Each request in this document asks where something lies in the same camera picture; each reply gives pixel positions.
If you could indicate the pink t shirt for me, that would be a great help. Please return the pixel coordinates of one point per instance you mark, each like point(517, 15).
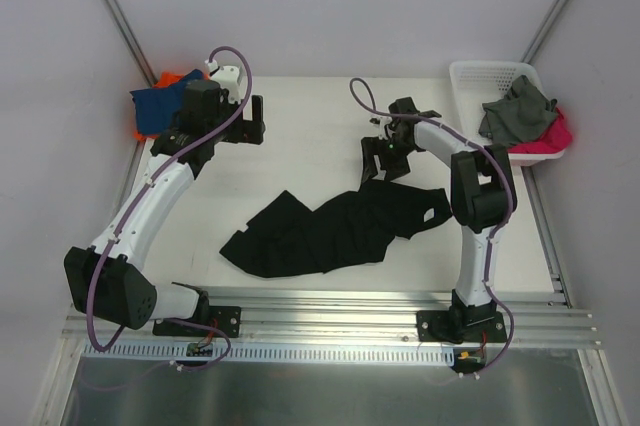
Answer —
point(554, 140)

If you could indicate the grey green t shirt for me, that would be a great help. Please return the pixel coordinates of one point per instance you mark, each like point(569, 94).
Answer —
point(521, 116)

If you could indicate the left corner aluminium post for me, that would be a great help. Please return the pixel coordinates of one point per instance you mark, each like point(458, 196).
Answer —
point(130, 40)

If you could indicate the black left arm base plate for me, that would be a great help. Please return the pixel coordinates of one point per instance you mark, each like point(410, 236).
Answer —
point(223, 318)

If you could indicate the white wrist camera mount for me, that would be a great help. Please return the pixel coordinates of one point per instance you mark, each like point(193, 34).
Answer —
point(382, 123)
point(227, 77)

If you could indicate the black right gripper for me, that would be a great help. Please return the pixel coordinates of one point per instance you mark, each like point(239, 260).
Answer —
point(382, 154)

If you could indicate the blue t shirt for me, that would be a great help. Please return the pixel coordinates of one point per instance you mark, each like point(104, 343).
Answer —
point(160, 106)

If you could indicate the white slotted cable duct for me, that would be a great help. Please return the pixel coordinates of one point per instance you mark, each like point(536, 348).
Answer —
point(279, 353)

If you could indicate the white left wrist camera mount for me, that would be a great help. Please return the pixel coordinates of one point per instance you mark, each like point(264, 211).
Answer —
point(227, 77)

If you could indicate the aluminium mounting rail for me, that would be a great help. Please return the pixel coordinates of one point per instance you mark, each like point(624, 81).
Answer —
point(387, 318)

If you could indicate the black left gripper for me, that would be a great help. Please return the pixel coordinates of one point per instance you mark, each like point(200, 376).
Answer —
point(251, 126)

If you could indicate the white plastic laundry basket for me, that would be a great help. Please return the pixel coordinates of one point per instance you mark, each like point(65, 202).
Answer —
point(477, 82)

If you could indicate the corner aluminium post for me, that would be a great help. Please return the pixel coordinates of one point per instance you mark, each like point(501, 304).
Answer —
point(549, 22)
point(130, 40)

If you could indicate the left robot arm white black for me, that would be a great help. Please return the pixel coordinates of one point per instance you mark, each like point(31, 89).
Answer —
point(106, 279)

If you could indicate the orange t shirt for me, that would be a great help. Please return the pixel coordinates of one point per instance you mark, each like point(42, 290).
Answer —
point(170, 80)

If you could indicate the black t shirt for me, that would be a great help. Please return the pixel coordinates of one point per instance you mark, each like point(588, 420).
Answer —
point(287, 239)

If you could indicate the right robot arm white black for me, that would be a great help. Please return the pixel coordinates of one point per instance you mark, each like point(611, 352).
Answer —
point(482, 200)

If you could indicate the right corner aluminium post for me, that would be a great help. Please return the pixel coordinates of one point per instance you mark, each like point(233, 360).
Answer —
point(549, 22)

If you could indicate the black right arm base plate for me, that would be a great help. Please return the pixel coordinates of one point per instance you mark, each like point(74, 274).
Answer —
point(441, 326)

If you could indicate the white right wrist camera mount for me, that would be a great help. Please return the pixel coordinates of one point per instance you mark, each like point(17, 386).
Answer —
point(382, 123)

